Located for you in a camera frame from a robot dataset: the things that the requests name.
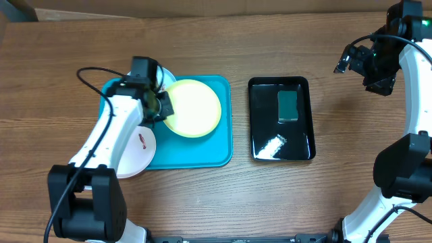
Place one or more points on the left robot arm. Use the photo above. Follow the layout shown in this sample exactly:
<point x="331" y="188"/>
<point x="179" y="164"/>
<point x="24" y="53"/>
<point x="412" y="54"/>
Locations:
<point x="87" y="203"/>

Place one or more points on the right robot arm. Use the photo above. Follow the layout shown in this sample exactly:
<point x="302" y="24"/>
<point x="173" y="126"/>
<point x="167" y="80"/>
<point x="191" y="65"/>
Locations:
<point x="402" y="171"/>

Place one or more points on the white plate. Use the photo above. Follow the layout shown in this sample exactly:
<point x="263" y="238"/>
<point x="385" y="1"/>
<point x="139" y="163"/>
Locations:
<point x="138" y="153"/>

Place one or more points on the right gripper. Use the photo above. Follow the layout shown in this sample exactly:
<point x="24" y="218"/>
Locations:
<point x="384" y="86"/>

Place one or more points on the light blue plate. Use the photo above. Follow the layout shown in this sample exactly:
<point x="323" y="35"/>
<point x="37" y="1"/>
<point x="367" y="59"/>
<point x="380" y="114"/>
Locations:
<point x="164" y="77"/>

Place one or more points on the cardboard sheet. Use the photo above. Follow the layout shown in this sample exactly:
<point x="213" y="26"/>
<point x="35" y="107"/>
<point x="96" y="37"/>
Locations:
<point x="208" y="8"/>

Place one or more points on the teal plastic tray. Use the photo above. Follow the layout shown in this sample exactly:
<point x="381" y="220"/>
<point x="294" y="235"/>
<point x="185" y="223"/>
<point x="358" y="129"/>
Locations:
<point x="213" y="150"/>

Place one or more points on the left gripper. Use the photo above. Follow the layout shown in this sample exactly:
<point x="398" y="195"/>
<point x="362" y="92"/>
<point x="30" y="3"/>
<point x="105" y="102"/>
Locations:
<point x="166" y="109"/>

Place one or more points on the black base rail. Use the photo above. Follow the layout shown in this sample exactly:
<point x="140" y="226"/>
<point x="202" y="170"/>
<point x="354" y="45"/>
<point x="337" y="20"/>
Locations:
<point x="298" y="238"/>

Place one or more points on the black plastic tray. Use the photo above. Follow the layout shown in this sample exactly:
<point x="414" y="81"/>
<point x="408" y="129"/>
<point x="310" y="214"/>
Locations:
<point x="274" y="141"/>

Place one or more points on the green sponge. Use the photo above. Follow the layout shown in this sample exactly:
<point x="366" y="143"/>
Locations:
<point x="287" y="106"/>

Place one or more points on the yellow-green plate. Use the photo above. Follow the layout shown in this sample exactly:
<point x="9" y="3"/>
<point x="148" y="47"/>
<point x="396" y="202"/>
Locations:
<point x="196" y="109"/>

